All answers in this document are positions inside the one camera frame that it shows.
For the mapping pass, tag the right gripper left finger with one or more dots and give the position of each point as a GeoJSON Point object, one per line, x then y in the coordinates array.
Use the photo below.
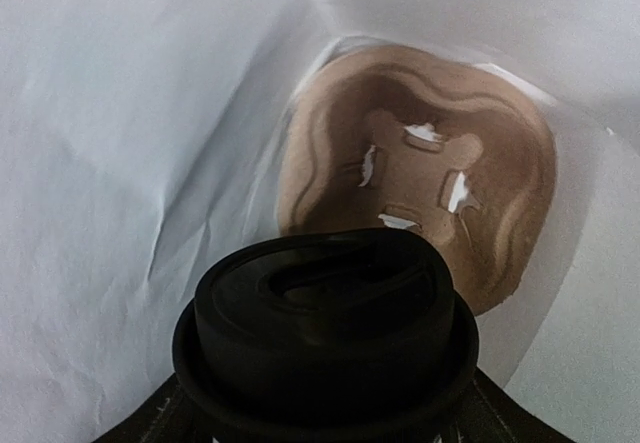
{"type": "Point", "coordinates": [167, 416]}

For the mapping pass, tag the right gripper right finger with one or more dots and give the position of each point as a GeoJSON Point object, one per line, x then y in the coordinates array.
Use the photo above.
{"type": "Point", "coordinates": [485, 413]}

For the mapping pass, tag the single black cup lid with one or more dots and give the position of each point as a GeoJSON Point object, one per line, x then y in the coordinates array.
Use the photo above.
{"type": "Point", "coordinates": [355, 336]}

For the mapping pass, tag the brown cardboard cup carrier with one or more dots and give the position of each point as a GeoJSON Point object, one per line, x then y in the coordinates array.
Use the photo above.
{"type": "Point", "coordinates": [393, 136]}

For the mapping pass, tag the light blue paper bag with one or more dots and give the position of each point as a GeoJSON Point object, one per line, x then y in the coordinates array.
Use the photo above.
{"type": "Point", "coordinates": [141, 141]}

